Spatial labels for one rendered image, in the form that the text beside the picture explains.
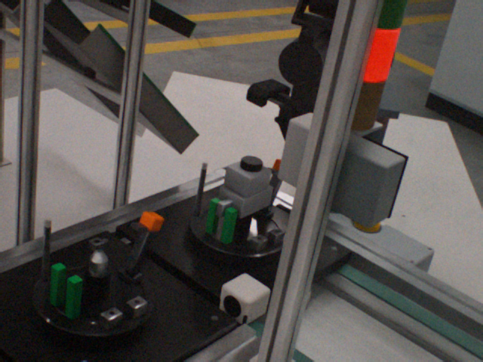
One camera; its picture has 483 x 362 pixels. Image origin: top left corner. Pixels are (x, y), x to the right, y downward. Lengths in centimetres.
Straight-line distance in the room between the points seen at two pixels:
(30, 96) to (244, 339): 39
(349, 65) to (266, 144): 94
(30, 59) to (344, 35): 41
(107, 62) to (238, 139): 60
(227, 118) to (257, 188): 72
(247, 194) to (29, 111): 29
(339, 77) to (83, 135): 92
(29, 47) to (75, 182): 48
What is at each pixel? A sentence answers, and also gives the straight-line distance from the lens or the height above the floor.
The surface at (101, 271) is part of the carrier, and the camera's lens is 87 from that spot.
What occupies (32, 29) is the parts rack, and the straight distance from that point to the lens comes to 93.
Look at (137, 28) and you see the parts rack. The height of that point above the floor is 122.
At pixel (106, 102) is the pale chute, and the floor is 102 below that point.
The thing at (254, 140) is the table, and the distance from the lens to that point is 163.
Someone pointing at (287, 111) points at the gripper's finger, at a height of 114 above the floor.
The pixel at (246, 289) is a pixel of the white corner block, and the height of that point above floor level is 99.
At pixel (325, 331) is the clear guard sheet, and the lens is 81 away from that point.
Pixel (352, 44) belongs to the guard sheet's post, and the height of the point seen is 135.
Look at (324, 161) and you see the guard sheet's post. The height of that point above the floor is 123.
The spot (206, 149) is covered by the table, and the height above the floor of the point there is 86.
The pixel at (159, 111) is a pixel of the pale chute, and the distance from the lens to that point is 116.
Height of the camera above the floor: 154
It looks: 28 degrees down
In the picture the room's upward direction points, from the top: 11 degrees clockwise
